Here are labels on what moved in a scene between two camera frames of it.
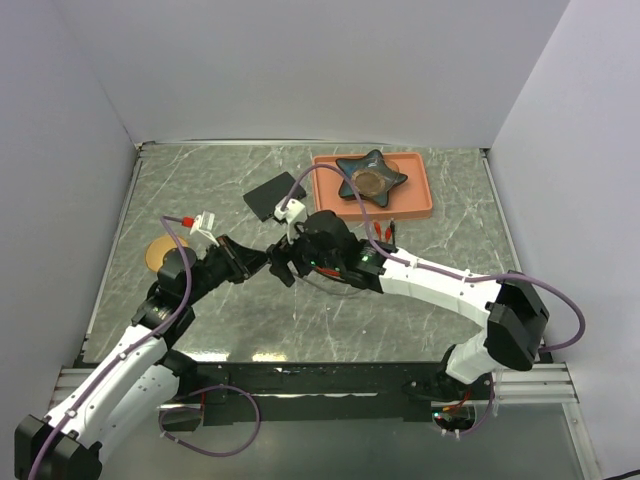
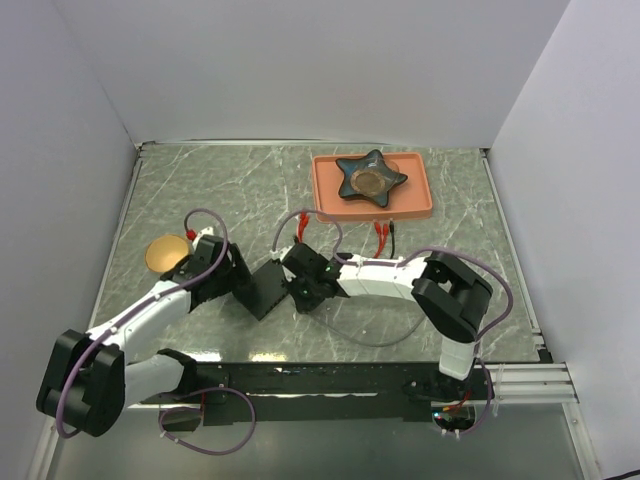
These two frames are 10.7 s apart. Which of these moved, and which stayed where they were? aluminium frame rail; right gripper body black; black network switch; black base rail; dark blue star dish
Moved: black network switch; right gripper body black
Stayed: black base rail; aluminium frame rail; dark blue star dish
